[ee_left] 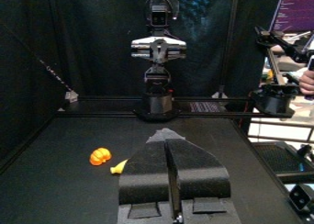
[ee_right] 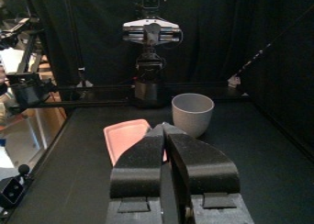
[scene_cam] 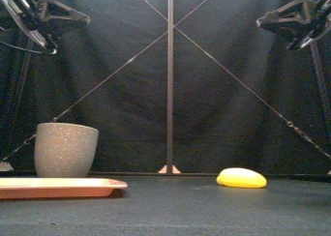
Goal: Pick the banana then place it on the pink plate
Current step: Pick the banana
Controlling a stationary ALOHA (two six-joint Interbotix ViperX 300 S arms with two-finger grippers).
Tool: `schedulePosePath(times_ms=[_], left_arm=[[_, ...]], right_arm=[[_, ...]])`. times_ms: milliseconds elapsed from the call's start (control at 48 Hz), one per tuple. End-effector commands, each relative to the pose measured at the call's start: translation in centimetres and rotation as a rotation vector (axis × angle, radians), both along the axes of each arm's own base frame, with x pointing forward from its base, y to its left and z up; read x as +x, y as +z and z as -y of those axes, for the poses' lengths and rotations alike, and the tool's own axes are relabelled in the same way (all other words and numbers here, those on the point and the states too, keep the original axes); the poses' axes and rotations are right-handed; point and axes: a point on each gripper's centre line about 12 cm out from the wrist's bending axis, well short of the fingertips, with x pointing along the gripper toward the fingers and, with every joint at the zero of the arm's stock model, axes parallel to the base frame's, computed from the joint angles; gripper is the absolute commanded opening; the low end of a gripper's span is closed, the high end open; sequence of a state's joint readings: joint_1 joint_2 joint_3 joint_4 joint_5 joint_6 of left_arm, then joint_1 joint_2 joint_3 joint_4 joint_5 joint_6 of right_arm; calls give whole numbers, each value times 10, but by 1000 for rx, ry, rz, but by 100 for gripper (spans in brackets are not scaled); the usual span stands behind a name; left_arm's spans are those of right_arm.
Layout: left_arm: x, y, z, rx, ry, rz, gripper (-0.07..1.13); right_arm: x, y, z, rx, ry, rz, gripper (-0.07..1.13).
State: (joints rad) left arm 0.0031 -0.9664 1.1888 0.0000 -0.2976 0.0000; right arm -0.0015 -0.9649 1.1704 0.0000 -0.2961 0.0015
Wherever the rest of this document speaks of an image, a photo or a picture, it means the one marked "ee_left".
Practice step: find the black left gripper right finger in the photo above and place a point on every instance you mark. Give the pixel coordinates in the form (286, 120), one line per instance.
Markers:
(201, 172)

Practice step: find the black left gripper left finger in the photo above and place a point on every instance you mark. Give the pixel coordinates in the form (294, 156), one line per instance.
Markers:
(143, 172)

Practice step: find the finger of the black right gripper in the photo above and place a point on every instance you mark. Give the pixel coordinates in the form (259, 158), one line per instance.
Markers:
(162, 51)
(155, 51)

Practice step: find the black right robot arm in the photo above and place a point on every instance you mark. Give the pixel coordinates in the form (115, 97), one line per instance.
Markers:
(157, 105)

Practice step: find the yellow toy banana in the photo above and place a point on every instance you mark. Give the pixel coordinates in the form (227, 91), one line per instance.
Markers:
(118, 168)

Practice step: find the person hand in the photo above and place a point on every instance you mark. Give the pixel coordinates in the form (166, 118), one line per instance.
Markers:
(306, 82)

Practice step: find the orange toy fruit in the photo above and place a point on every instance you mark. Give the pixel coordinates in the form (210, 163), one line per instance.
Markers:
(100, 156)

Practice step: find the black mesh panel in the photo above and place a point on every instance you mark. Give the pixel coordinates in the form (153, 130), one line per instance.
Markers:
(278, 157)

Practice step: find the black vent grille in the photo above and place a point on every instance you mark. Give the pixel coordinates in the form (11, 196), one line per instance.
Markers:
(205, 107)

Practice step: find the black box with lenses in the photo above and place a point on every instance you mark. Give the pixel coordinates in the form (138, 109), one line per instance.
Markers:
(302, 197)

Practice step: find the purple poster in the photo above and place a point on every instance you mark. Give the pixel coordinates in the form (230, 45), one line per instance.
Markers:
(296, 10)

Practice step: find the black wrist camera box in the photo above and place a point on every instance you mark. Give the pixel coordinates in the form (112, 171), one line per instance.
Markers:
(158, 16)

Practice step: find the black frame post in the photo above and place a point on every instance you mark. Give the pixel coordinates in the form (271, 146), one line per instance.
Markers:
(230, 44)

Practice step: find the white frame corner bracket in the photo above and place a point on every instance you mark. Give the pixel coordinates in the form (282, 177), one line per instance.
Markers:
(219, 94)
(71, 96)

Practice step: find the black frame rail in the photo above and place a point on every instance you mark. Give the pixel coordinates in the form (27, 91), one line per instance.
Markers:
(106, 114)

